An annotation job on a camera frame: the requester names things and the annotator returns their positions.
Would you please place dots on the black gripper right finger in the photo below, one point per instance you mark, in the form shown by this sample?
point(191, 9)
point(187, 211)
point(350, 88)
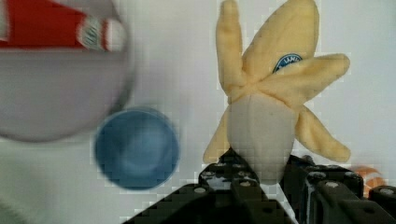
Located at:
point(331, 194)

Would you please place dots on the red plush ketchup bottle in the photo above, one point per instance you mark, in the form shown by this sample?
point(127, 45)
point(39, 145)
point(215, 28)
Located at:
point(45, 24)

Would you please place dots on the yellow plush peeled banana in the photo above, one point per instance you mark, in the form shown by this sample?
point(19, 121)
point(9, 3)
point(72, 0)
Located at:
point(268, 85)

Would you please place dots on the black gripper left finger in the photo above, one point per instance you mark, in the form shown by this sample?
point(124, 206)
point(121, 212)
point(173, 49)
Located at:
point(228, 192)

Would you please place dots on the grey round plate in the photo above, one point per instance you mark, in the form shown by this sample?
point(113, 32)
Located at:
point(47, 94)

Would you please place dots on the blue bowl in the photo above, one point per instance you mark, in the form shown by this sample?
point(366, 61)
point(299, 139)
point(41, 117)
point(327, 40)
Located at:
point(137, 149)

